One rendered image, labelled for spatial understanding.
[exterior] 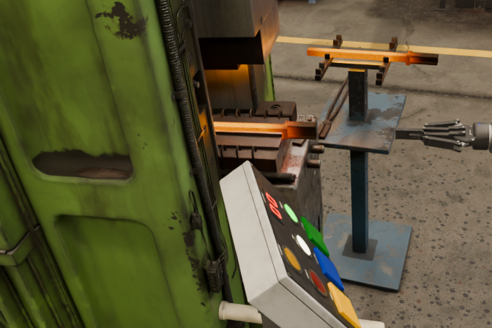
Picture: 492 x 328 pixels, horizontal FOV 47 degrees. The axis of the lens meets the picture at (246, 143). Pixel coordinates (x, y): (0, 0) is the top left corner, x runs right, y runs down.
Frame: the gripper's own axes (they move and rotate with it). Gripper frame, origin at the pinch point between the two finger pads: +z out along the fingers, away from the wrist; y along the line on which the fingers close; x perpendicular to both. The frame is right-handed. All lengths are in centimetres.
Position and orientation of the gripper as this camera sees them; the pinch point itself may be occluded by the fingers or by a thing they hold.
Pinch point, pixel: (408, 133)
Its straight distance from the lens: 160.0
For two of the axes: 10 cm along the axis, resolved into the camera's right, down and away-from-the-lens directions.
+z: -9.6, -0.4, 2.7
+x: -1.2, -8.2, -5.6
